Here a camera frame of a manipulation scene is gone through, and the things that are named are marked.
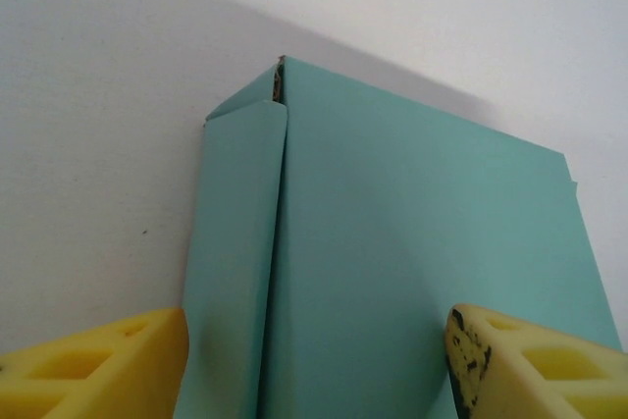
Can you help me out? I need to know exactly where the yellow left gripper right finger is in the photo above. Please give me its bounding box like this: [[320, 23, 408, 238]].
[[444, 303, 628, 419]]

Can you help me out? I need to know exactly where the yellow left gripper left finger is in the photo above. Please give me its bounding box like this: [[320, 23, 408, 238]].
[[0, 307, 190, 419]]

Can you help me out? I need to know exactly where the teal green cloth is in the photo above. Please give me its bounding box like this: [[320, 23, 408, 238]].
[[172, 54, 624, 419]]

